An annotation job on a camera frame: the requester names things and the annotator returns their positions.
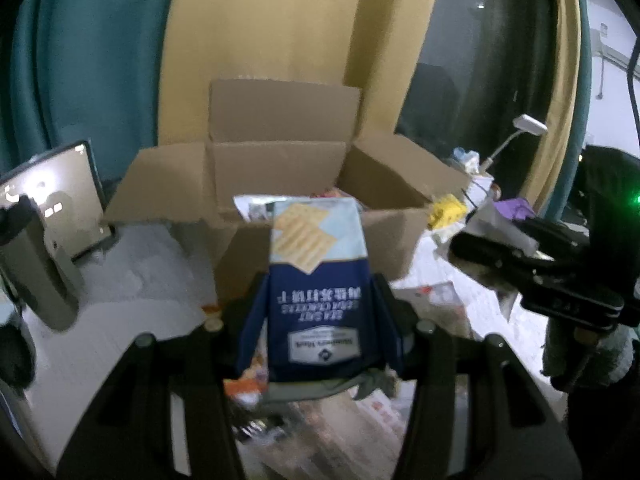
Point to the pile of flat snack packets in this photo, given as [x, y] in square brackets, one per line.
[330, 435]

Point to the white crumpled cloth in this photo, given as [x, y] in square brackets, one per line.
[160, 265]

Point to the white packet with dark print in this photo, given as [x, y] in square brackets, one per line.
[252, 207]

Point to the white air conditioner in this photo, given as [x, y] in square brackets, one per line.
[612, 52]

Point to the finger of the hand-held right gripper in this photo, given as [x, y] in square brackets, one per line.
[550, 235]
[490, 257]

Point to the black round object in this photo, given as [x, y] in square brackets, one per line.
[15, 360]

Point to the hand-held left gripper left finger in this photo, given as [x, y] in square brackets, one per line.
[235, 330]

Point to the cardboard box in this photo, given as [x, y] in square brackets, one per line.
[275, 170]

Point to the white desk lamp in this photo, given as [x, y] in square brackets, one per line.
[530, 124]

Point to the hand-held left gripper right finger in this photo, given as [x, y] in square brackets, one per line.
[400, 330]

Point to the teal curtain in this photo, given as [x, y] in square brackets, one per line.
[90, 60]

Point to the grey tumbler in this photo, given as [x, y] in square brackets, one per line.
[35, 270]

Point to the orange white snack packet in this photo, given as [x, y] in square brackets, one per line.
[245, 385]

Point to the person's right hand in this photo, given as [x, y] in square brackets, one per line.
[600, 360]

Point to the blue cracker box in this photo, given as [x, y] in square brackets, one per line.
[315, 310]

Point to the purple packet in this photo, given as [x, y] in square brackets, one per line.
[515, 207]

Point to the small orange packet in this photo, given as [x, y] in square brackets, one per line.
[212, 316]

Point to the tablet with dark frame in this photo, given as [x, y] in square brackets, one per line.
[65, 180]

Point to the white red snack packet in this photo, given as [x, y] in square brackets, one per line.
[432, 295]

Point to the yellow curtain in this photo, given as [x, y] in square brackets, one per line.
[300, 20]
[562, 110]

